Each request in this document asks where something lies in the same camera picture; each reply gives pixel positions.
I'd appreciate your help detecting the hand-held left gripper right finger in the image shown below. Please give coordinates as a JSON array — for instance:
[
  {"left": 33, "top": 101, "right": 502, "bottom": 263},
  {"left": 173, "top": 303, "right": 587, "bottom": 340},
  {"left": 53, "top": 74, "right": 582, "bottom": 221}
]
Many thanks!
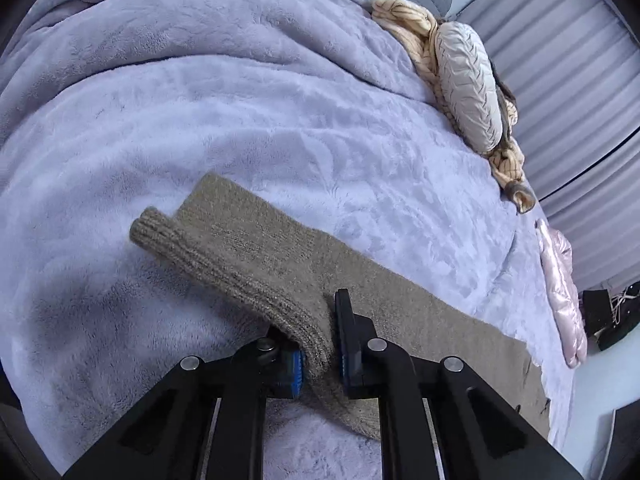
[{"left": 334, "top": 289, "right": 583, "bottom": 480}]

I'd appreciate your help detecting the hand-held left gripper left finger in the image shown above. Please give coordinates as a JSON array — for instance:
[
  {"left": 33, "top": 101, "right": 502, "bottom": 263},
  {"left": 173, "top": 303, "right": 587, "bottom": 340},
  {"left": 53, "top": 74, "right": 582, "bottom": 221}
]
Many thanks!
[{"left": 62, "top": 327, "right": 307, "bottom": 480}]

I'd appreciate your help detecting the brown knit sweater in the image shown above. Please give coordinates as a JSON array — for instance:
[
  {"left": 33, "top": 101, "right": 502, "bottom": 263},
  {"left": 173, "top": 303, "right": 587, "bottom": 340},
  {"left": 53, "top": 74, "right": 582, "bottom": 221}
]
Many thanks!
[{"left": 129, "top": 172, "right": 551, "bottom": 441}]

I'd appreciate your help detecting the pink shiny puffer jacket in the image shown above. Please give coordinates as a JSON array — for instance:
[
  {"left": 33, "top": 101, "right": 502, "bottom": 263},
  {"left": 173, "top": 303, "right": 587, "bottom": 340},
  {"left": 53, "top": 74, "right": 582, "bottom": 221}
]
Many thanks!
[{"left": 535, "top": 217, "right": 588, "bottom": 370}]

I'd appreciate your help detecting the dark brown fuzzy garment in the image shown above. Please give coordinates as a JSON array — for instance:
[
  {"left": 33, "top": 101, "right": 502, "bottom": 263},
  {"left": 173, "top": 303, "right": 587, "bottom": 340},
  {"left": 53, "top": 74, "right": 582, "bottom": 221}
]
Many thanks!
[{"left": 492, "top": 65, "right": 537, "bottom": 215}]

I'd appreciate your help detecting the lavender fleece blanket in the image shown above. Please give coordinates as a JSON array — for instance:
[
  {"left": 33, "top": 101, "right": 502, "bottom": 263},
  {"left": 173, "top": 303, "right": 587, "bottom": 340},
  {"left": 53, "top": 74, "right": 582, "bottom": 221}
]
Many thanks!
[{"left": 0, "top": 0, "right": 576, "bottom": 480}]

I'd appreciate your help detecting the cream round pleated pillow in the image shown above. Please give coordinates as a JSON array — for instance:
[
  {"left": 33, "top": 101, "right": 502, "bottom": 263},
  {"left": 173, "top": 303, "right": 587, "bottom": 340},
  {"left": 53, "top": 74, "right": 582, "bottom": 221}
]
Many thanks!
[{"left": 436, "top": 21, "right": 505, "bottom": 155}]

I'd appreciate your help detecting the beige striped knit garment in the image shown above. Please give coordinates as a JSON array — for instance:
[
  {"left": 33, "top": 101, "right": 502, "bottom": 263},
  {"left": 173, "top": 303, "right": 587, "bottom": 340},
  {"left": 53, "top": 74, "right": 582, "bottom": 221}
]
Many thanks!
[{"left": 370, "top": 0, "right": 526, "bottom": 183}]

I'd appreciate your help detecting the black device with cables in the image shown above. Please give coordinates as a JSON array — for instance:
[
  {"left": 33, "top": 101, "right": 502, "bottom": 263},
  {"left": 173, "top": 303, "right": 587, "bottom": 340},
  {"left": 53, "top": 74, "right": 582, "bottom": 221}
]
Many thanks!
[{"left": 580, "top": 282, "right": 640, "bottom": 353}]

